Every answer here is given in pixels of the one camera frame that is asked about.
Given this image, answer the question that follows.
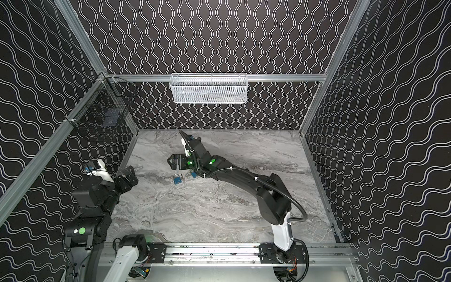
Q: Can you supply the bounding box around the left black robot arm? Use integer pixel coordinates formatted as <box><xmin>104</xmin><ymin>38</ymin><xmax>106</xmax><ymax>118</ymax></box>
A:
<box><xmin>63</xmin><ymin>166</ymin><xmax>150</xmax><ymax>282</ymax></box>

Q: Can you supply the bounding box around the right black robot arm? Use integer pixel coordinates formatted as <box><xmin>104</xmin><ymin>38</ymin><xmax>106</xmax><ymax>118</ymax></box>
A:
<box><xmin>167</xmin><ymin>130</ymin><xmax>308</xmax><ymax>263</ymax></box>

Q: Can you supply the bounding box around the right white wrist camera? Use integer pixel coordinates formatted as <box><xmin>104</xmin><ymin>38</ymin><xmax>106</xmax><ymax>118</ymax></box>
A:
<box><xmin>182</xmin><ymin>135</ymin><xmax>194</xmax><ymax>157</ymax></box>

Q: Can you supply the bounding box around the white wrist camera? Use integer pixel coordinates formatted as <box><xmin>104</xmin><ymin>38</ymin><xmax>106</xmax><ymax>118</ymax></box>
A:
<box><xmin>182</xmin><ymin>135</ymin><xmax>194</xmax><ymax>157</ymax></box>
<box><xmin>83</xmin><ymin>159</ymin><xmax>113</xmax><ymax>183</ymax></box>

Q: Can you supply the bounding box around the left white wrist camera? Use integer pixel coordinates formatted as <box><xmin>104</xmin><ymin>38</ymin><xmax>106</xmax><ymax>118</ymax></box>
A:
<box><xmin>83</xmin><ymin>159</ymin><xmax>113</xmax><ymax>183</ymax></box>

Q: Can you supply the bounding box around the white wire mesh basket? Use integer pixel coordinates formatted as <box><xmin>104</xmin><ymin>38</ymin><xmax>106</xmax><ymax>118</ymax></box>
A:
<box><xmin>169</xmin><ymin>73</ymin><xmax>249</xmax><ymax>104</ymax></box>

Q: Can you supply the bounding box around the black wire mesh basket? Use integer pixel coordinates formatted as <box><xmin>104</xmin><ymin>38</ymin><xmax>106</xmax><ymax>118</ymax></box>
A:
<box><xmin>67</xmin><ymin>73</ymin><xmax>138</xmax><ymax>143</ymax></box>

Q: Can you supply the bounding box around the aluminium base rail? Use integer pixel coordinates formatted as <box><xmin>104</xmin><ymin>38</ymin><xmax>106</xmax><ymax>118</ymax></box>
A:
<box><xmin>98</xmin><ymin>242</ymin><xmax>357</xmax><ymax>267</ymax></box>

